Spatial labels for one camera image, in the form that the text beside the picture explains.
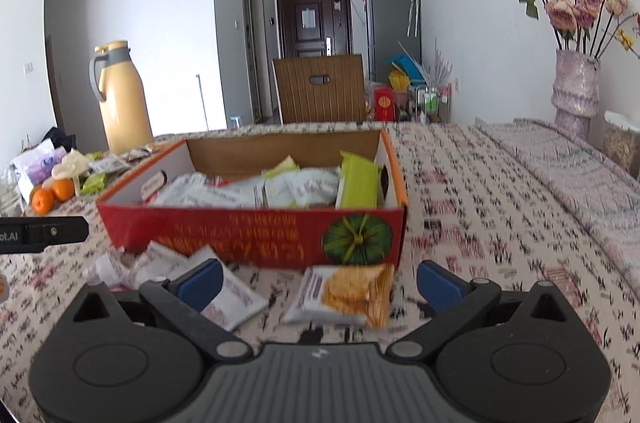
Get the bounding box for white orange cracker bag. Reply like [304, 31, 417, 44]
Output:
[282, 264, 395, 328]

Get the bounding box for green snack bag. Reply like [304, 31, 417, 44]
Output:
[262, 155, 300, 208]

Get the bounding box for long green snack pack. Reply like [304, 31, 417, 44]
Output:
[335, 151, 381, 209]

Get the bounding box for small white snack packet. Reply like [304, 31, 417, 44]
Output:
[284, 167, 340, 207]

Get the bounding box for white front snack packet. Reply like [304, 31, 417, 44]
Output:
[82, 250, 150, 290]

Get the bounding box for pink snack bag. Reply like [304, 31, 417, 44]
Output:
[146, 172, 265, 208]

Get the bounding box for glass jar with snacks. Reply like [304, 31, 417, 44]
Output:
[603, 111, 640, 179]

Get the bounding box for middle orange mandarin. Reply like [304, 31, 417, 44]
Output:
[30, 188, 55, 216]

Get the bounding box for orange mandarin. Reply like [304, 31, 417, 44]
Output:
[30, 188, 55, 216]
[50, 178, 75, 203]

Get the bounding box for right orange mandarin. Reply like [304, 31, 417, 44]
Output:
[50, 178, 75, 203]

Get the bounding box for purple tissue pack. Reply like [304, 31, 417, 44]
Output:
[11, 139, 67, 201]

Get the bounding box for small green snack packet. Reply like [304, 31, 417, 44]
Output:
[80, 172, 108, 195]

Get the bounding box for cream fabric flower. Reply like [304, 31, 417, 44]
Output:
[51, 149, 91, 195]

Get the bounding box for black bag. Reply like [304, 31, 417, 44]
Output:
[42, 127, 77, 152]

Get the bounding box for white packets by jug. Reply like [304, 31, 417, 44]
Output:
[88, 144, 158, 175]

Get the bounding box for red cardboard pumpkin box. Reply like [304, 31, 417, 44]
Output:
[96, 124, 408, 269]

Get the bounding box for yellow thermos jug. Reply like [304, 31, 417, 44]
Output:
[89, 40, 153, 153]

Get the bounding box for patterned fabric runner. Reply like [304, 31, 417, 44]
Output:
[480, 118, 639, 285]

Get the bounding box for red gift box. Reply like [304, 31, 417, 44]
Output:
[373, 85, 396, 122]

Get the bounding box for brown woven chair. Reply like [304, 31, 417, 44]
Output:
[272, 54, 367, 124]

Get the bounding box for blue plastic dustpan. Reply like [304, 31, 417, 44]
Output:
[386, 54, 425, 86]

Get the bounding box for pink textured vase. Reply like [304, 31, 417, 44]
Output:
[551, 49, 600, 141]

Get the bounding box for dark brown entrance door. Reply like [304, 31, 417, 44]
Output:
[277, 0, 352, 58]

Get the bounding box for grey refrigerator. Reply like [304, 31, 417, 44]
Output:
[364, 0, 422, 84]

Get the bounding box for wire storage rack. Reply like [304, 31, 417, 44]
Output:
[408, 85, 451, 125]

